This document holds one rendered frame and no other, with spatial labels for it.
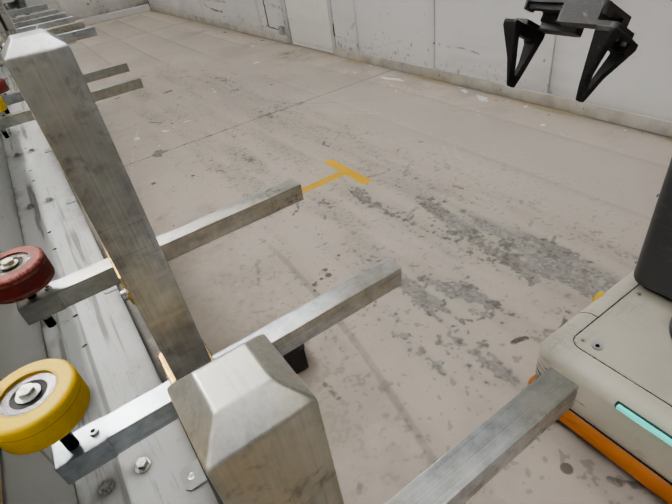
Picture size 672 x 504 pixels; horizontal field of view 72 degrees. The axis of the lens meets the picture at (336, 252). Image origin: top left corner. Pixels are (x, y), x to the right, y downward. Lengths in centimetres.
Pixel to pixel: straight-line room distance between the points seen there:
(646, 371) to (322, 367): 90
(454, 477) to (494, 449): 4
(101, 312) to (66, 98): 76
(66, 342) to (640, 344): 126
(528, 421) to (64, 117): 43
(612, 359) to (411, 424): 55
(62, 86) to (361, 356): 137
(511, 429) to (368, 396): 106
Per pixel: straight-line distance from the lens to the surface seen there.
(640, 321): 140
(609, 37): 60
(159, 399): 55
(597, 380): 125
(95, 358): 96
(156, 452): 77
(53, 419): 48
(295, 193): 78
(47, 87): 33
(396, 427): 143
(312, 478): 17
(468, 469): 44
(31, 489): 66
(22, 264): 70
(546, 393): 49
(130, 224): 37
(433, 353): 159
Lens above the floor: 121
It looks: 37 degrees down
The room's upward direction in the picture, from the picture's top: 10 degrees counter-clockwise
